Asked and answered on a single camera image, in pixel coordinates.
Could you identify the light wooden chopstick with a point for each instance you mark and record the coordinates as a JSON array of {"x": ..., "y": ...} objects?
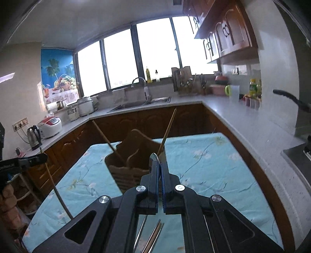
[
  {"x": 104, "y": 138},
  {"x": 168, "y": 130}
]

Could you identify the pale dishcloth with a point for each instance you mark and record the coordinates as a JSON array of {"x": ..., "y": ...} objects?
[{"x": 118, "y": 95}]

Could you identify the white and red rice cooker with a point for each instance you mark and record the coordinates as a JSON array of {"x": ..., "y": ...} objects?
[{"x": 49, "y": 126}]

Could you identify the yellow oil bottle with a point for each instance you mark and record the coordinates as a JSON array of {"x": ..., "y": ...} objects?
[{"x": 253, "y": 87}]

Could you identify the blue floral tablecloth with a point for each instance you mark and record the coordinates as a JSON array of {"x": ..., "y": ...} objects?
[{"x": 206, "y": 165}]

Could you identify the red lidded pot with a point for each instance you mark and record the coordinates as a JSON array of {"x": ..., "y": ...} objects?
[{"x": 221, "y": 79}]

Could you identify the dish rack with utensils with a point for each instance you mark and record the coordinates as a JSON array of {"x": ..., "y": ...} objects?
[{"x": 188, "y": 88}]

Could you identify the metal chopstick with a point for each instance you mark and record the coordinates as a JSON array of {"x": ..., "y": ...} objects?
[
  {"x": 160, "y": 230},
  {"x": 141, "y": 232}
]

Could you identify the gas stove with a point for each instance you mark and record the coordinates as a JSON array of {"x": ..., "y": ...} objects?
[{"x": 300, "y": 157}]

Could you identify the grey kitchen countertop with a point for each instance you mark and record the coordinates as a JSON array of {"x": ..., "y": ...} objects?
[{"x": 230, "y": 114}]

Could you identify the range hood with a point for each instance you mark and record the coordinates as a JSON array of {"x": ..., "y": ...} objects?
[{"x": 302, "y": 73}]

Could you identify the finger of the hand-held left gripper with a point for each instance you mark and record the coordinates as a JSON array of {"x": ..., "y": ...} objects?
[{"x": 32, "y": 160}]

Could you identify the wooden cutting boards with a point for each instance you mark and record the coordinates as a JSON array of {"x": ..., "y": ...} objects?
[{"x": 181, "y": 73}]

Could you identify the small white jug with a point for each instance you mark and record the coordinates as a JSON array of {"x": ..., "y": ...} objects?
[{"x": 95, "y": 102}]

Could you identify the wooden utensil holder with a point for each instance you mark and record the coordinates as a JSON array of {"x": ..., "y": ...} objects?
[{"x": 132, "y": 150}]

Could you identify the white cooker pot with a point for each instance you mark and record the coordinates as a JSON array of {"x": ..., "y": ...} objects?
[{"x": 85, "y": 105}]

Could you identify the small steel pot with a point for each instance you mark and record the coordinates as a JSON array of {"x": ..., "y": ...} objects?
[{"x": 73, "y": 114}]

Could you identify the black wok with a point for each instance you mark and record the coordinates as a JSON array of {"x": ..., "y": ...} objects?
[{"x": 291, "y": 97}]

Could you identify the wooden upper cabinets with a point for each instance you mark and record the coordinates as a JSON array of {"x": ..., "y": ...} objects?
[{"x": 233, "y": 31}]

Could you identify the pink plastic basin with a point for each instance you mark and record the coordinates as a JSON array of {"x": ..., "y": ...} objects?
[{"x": 217, "y": 90}]

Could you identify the yellow dish soap bottle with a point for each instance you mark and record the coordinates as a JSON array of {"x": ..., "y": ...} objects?
[{"x": 148, "y": 75}]

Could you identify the wooden lower cabinets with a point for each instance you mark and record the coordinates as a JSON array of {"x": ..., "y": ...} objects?
[{"x": 145, "y": 119}]

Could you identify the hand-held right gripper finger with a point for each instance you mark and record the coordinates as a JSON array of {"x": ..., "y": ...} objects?
[
  {"x": 163, "y": 185},
  {"x": 158, "y": 185}
]

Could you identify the fruit and palm wall poster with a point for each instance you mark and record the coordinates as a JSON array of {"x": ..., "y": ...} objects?
[{"x": 58, "y": 70}]

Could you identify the white wall switch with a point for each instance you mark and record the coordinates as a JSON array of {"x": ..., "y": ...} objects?
[{"x": 235, "y": 71}]

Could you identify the wall power socket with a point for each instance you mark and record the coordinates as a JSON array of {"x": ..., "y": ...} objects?
[{"x": 20, "y": 123}]

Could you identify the large kitchen window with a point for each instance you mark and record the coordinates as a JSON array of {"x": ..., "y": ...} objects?
[{"x": 121, "y": 60}]

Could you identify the clear condiment bottle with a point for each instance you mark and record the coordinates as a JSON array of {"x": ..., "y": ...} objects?
[{"x": 259, "y": 88}]

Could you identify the thin wooden chopstick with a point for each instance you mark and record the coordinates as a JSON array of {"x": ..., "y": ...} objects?
[{"x": 57, "y": 192}]

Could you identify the small white bottle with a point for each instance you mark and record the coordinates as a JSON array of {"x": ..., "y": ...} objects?
[{"x": 157, "y": 76}]

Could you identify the chrome kitchen faucet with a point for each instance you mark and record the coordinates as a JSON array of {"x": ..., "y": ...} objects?
[{"x": 145, "y": 90}]

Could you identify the light wooden shelf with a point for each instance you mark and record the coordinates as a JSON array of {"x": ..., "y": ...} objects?
[{"x": 26, "y": 188}]

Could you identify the wooden cabinets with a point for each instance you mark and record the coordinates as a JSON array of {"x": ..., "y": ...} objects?
[
  {"x": 233, "y": 31},
  {"x": 145, "y": 119}
]

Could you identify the steel kitchen sink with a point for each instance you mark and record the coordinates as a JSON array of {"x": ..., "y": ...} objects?
[{"x": 131, "y": 105}]

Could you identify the ceiling vent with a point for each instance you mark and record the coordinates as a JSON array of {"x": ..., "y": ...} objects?
[{"x": 177, "y": 2}]

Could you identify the steel electric kettle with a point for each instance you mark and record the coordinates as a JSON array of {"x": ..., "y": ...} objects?
[{"x": 34, "y": 136}]

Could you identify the spice jar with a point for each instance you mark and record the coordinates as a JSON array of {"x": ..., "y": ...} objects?
[
  {"x": 252, "y": 102},
  {"x": 247, "y": 100}
]

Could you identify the person's left hand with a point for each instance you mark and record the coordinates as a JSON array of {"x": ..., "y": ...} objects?
[{"x": 8, "y": 206}]

